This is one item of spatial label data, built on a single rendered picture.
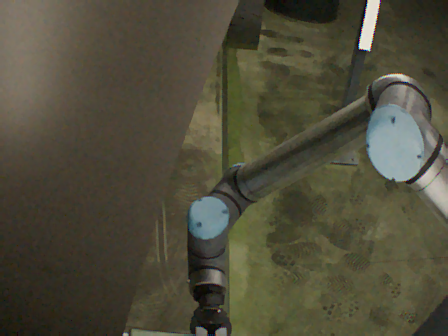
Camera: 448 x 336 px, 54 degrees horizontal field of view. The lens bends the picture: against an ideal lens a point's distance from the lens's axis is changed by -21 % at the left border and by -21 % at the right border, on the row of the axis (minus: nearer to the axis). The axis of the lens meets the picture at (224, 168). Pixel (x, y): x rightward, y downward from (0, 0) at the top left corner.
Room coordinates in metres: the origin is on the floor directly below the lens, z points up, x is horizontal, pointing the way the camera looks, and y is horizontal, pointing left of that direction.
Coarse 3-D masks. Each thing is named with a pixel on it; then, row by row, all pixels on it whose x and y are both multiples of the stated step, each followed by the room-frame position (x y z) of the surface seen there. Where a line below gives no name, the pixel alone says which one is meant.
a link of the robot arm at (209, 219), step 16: (192, 208) 0.79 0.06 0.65; (208, 208) 0.79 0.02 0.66; (224, 208) 0.80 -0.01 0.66; (192, 224) 0.75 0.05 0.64; (208, 224) 0.75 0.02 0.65; (224, 224) 0.76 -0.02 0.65; (192, 240) 0.75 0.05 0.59; (208, 240) 0.74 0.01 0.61; (224, 240) 0.77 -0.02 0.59; (208, 256) 0.74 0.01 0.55
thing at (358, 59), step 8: (360, 16) 1.83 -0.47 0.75; (352, 56) 1.83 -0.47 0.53; (360, 56) 1.80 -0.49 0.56; (352, 64) 1.81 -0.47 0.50; (360, 64) 1.80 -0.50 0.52; (352, 72) 1.80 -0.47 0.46; (360, 72) 1.80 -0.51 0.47; (352, 80) 1.80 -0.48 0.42; (352, 88) 1.80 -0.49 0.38; (344, 96) 1.82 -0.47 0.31; (352, 96) 1.80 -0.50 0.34; (344, 104) 1.80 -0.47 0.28
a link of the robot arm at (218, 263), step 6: (192, 258) 0.75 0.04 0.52; (198, 258) 0.74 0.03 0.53; (216, 258) 0.75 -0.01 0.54; (222, 258) 0.76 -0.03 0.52; (192, 264) 0.73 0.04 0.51; (198, 264) 0.73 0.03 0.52; (204, 264) 0.73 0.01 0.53; (210, 264) 0.73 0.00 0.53; (216, 264) 0.74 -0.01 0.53; (222, 264) 0.75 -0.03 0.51; (192, 270) 0.72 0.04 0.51; (222, 270) 0.73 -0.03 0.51
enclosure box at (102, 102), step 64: (0, 0) 0.34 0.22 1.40; (64, 0) 0.35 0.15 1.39; (128, 0) 0.35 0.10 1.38; (192, 0) 0.36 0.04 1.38; (0, 64) 0.34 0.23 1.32; (64, 64) 0.35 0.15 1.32; (128, 64) 0.35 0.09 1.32; (192, 64) 0.36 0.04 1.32; (0, 128) 0.33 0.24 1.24; (64, 128) 0.35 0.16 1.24; (128, 128) 0.35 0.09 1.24; (0, 192) 0.33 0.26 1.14; (64, 192) 0.34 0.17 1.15; (128, 192) 0.35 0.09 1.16; (0, 256) 0.32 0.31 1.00; (64, 256) 0.34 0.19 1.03; (128, 256) 0.35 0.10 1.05; (0, 320) 0.31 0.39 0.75; (64, 320) 0.33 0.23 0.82
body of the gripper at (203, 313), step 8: (200, 288) 0.66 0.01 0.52; (208, 288) 0.66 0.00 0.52; (216, 288) 0.67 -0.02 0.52; (200, 312) 0.59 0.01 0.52; (208, 312) 0.59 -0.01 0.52; (216, 312) 0.59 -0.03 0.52; (224, 312) 0.60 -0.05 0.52; (200, 320) 0.56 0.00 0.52; (208, 320) 0.57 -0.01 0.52; (216, 320) 0.57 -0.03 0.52; (224, 320) 0.57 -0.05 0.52; (208, 328) 0.56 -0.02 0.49; (216, 328) 0.55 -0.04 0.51
